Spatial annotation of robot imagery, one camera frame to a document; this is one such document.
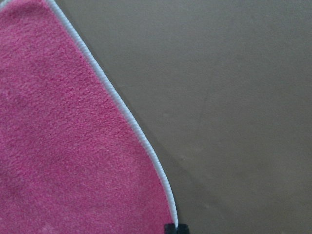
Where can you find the pink towel with white edge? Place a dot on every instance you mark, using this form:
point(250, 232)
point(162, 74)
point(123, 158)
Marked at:
point(73, 159)

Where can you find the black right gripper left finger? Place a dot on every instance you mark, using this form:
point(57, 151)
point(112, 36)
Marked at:
point(170, 228)

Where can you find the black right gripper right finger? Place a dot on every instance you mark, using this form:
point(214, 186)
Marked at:
point(183, 229)

